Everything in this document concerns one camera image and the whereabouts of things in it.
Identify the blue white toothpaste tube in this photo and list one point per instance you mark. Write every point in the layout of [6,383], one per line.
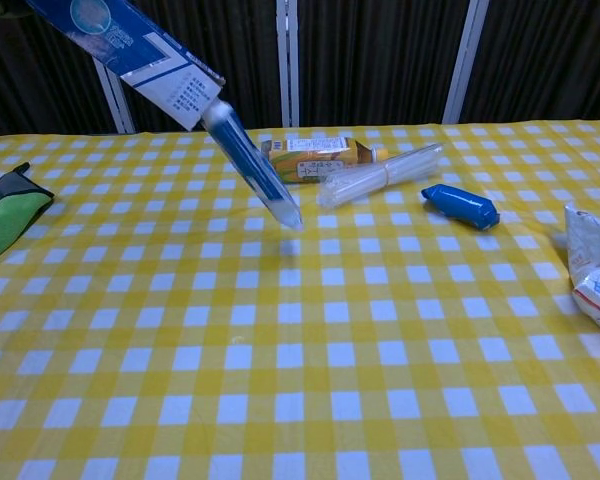
[252,162]

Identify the blue white toothpaste box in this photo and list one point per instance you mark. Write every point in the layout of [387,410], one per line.
[145,55]

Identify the yellow white checkered tablecloth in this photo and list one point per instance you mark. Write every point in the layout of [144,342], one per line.
[300,350]

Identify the corn drink bottle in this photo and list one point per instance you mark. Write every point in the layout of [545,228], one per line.
[315,160]

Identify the clear plastic straw bundle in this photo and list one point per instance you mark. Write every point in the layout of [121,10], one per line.
[380,177]

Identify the blue plastic wrapped roll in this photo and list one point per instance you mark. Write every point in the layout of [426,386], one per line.
[460,205]

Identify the dark pleated screen curtain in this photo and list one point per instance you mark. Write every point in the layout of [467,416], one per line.
[380,60]

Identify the white crumpled plastic package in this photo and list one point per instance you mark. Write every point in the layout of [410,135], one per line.
[597,270]

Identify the green grey cloth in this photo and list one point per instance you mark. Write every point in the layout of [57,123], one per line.
[2,215]

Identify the white screen frame post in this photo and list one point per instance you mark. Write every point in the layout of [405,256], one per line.
[462,60]
[117,105]
[287,60]

